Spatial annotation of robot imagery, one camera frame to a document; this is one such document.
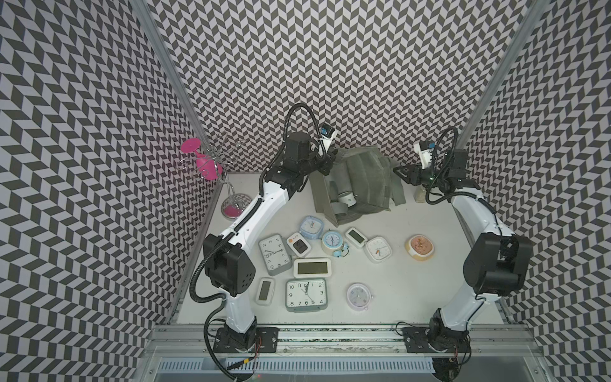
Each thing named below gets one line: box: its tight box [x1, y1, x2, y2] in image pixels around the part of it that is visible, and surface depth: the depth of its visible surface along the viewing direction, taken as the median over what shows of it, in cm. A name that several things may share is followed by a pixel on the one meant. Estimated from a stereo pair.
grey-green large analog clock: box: [284, 278, 328, 313], surface depth 81 cm
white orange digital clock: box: [286, 231, 312, 258], surface depth 93 cm
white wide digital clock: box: [292, 257, 332, 279], surface depth 86 cm
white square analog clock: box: [364, 236, 393, 264], surface depth 91 cm
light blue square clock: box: [299, 215, 325, 240], surface depth 98 cm
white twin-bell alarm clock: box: [337, 191, 359, 208], surface depth 101 cm
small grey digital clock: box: [254, 276, 276, 307], surface depth 82 cm
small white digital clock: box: [345, 227, 368, 248], surface depth 97 cm
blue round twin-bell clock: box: [321, 230, 350, 258], surface depth 93 cm
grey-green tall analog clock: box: [257, 233, 293, 276], surface depth 90 cm
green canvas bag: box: [309, 145, 407, 227], surface depth 84 cm
